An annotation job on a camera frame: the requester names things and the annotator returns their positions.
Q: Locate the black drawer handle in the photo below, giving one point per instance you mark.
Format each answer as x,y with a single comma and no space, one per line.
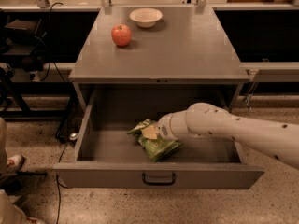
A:
152,180

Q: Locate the green jalapeno chip bag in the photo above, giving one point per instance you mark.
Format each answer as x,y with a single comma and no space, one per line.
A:
158,149

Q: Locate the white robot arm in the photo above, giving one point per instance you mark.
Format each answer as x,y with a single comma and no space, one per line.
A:
278,140

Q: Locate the grey cabinet counter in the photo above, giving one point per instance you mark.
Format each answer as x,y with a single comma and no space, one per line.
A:
188,45

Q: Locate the red apple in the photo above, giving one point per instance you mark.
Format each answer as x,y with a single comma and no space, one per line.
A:
121,35

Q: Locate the black equipment on left shelf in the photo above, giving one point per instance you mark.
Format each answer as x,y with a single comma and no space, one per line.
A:
21,43

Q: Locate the white bowl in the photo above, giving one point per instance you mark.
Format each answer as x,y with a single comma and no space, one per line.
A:
145,17

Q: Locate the white and red shoe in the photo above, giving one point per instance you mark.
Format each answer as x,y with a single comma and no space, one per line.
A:
15,163

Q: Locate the person's beige trouser leg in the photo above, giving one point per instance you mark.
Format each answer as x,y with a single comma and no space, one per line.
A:
9,213

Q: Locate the silver caster wheel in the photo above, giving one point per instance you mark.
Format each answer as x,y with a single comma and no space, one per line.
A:
73,136

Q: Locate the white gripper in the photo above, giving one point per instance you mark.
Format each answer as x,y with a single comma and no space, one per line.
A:
163,127

